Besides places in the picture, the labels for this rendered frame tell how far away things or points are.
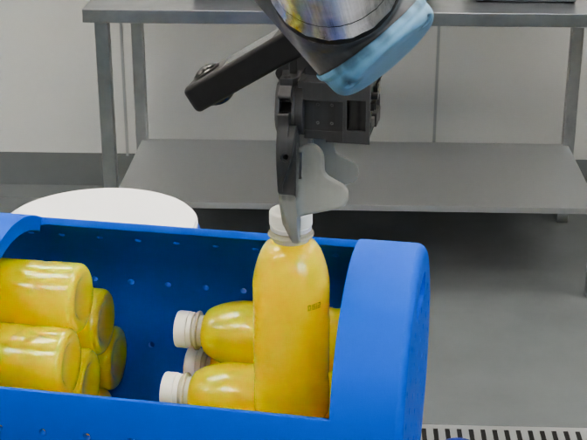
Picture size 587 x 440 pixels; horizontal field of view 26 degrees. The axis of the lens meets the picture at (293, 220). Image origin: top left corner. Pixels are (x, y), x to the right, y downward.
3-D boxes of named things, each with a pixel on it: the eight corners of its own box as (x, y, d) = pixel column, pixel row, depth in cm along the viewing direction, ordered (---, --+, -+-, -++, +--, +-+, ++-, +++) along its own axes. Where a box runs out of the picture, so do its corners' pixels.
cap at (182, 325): (202, 312, 135) (185, 311, 135) (193, 310, 131) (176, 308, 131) (198, 349, 134) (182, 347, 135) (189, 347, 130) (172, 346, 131)
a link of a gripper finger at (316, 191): (343, 254, 109) (348, 147, 107) (276, 249, 110) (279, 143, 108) (348, 246, 112) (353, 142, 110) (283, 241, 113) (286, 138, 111)
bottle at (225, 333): (376, 312, 133) (204, 299, 137) (369, 307, 126) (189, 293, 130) (371, 380, 132) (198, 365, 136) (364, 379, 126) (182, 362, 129)
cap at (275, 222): (260, 229, 115) (260, 209, 114) (295, 219, 117) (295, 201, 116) (286, 241, 112) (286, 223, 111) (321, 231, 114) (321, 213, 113)
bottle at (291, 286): (240, 406, 122) (236, 225, 115) (299, 385, 126) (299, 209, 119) (283, 436, 116) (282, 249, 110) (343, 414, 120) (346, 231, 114)
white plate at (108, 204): (-28, 209, 184) (-28, 217, 184) (42, 278, 162) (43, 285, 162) (146, 175, 197) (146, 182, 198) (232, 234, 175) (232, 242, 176)
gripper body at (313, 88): (368, 154, 106) (371, 11, 102) (267, 147, 108) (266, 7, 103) (380, 126, 113) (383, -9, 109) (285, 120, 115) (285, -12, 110)
